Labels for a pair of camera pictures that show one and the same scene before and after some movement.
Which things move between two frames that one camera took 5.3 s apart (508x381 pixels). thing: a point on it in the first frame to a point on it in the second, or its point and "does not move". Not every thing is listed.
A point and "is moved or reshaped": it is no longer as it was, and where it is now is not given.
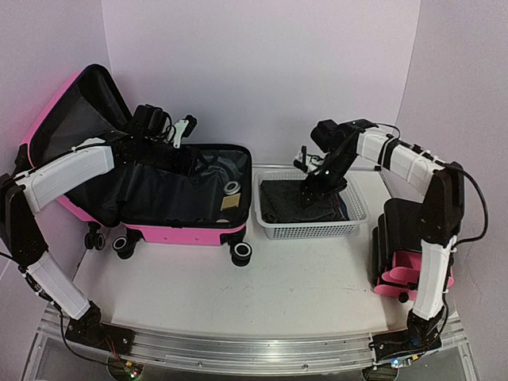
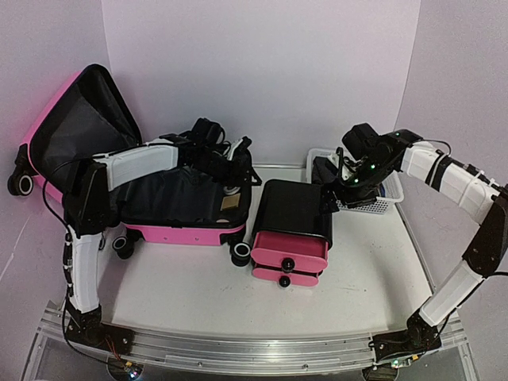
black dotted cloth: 283,202 is moved or reshaped
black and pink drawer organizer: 396,243 to 292,234
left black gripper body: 152,154 to 225,174
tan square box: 231,202 does not move
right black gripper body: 332,181 to 361,191
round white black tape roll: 232,187 does not move
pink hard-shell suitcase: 213,205 does not move
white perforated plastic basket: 359,213 to 392,188
